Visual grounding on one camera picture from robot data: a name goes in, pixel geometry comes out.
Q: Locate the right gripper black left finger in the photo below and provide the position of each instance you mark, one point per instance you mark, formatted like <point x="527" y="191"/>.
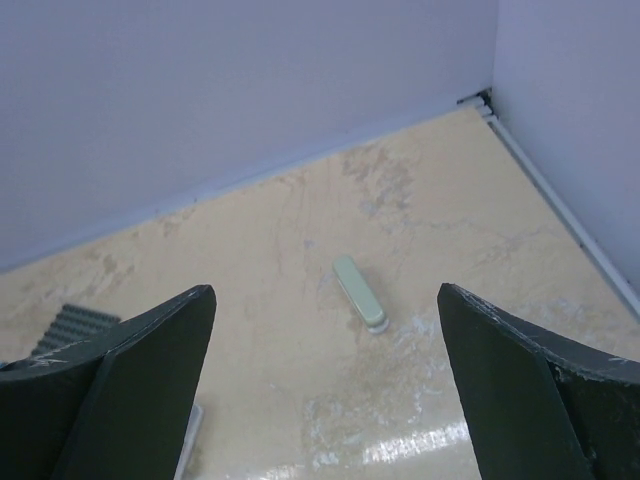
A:
<point x="115" y="405"/>

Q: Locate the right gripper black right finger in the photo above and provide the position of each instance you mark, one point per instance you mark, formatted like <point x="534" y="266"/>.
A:
<point x="538" y="405"/>

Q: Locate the light blue stapler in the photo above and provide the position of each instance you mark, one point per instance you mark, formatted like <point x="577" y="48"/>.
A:
<point x="193" y="427"/>

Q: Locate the light green stapler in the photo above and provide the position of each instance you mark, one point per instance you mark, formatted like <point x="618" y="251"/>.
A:
<point x="360" y="294"/>

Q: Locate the grey lego baseplate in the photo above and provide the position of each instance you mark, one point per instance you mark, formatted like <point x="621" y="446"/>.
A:
<point x="72" y="324"/>

